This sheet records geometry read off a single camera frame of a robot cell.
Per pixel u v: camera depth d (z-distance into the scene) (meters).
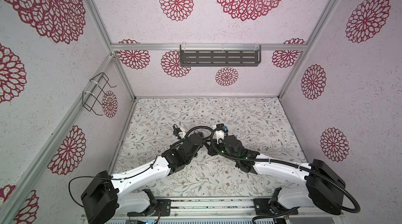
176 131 0.70
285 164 0.50
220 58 0.97
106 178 0.43
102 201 0.40
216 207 0.75
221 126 0.70
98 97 0.77
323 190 0.42
